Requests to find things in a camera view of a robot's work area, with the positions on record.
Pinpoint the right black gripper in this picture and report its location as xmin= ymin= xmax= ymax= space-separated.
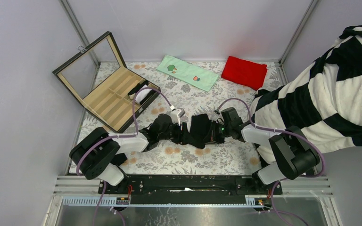
xmin=202 ymin=120 xmax=232 ymax=145

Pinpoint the black wooden compartment box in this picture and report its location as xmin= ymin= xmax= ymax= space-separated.
xmin=52 ymin=31 xmax=160 ymax=133

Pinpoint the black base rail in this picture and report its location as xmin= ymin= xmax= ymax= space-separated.
xmin=98 ymin=174 xmax=283 ymax=205

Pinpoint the white rolled cloth in box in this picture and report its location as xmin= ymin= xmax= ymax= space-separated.
xmin=134 ymin=89 xmax=151 ymax=105

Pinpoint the black white checkered blanket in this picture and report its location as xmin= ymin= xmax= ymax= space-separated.
xmin=250 ymin=25 xmax=362 ymax=153

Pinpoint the floral patterned table mat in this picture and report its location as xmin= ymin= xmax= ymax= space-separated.
xmin=121 ymin=62 xmax=264 ymax=175

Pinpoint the red folded cloth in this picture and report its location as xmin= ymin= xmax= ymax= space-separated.
xmin=221 ymin=56 xmax=268 ymax=90

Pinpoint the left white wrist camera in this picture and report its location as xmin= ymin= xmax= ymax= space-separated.
xmin=170 ymin=105 xmax=185 ymax=125

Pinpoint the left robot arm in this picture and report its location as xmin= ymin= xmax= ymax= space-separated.
xmin=69 ymin=114 xmax=188 ymax=194

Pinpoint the black rolled sock in box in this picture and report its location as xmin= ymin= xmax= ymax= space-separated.
xmin=127 ymin=81 xmax=149 ymax=100

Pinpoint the black underwear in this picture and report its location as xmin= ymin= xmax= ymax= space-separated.
xmin=183 ymin=113 xmax=219 ymax=149

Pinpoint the light green printed cloth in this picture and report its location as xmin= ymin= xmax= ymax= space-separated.
xmin=156 ymin=55 xmax=218 ymax=92

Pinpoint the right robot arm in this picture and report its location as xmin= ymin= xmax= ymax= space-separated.
xmin=212 ymin=107 xmax=320 ymax=194

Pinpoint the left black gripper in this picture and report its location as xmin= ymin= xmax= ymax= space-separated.
xmin=157 ymin=120 xmax=195 ymax=146

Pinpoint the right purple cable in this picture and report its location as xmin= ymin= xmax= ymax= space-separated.
xmin=215 ymin=97 xmax=327 ymax=226

